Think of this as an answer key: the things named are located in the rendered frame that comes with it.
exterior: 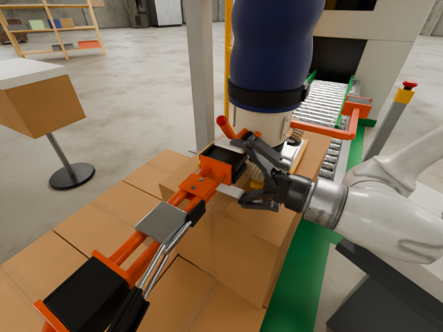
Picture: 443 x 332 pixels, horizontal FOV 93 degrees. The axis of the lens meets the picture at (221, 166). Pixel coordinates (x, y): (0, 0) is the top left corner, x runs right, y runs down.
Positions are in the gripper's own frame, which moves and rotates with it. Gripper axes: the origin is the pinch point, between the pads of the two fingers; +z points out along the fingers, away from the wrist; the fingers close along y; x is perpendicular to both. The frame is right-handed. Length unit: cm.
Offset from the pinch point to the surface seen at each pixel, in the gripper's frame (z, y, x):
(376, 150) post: -51, 48, 119
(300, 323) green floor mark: -39, 108, 19
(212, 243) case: 1.1, 29.1, -3.7
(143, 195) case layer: 58, 54, 15
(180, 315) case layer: 5, 54, -20
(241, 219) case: -7.2, 13.5, -2.1
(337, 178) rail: -32, 49, 76
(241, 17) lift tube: 4.6, -28.4, 16.9
